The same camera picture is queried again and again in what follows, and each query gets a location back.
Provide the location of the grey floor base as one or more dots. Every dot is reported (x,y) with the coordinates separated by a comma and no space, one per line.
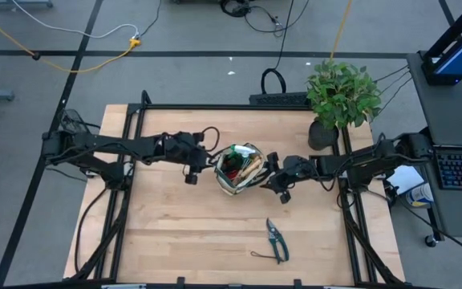
(14,3)

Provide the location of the grey desk cart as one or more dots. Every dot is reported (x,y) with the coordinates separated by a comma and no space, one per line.
(455,116)

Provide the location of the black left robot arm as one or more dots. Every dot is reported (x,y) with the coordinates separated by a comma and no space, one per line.
(114,144)

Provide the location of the green leafy plant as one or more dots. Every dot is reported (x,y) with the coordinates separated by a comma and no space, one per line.
(341,96)

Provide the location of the black plant pot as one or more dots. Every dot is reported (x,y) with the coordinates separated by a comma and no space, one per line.
(321,138)

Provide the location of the red black garden glove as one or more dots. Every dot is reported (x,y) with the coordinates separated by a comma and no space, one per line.
(231,175)

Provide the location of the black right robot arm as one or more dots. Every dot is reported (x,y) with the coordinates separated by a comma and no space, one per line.
(375,158)

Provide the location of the black caster wheel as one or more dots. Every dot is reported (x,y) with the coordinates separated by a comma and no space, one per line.
(430,241)

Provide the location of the beige green gardening bag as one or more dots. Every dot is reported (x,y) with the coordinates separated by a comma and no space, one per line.
(225,186)

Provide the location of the black power strip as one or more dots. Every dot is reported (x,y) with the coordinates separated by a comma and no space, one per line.
(279,99)

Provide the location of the black aluminium table frame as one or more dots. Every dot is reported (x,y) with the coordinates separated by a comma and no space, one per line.
(215,107)

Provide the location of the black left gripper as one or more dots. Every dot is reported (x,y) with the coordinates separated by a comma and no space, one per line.
(183,148)

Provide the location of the green pruning shears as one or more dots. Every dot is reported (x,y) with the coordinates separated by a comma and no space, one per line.
(275,238)

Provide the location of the backlit black keyboard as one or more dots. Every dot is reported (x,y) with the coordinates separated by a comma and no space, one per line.
(461,170)

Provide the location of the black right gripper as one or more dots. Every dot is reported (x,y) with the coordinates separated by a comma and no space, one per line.
(293,170)

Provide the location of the white blue yellow canister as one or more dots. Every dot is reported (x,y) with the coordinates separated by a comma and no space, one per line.
(419,195)

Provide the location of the black power supply box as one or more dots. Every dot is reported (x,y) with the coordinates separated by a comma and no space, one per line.
(70,119)

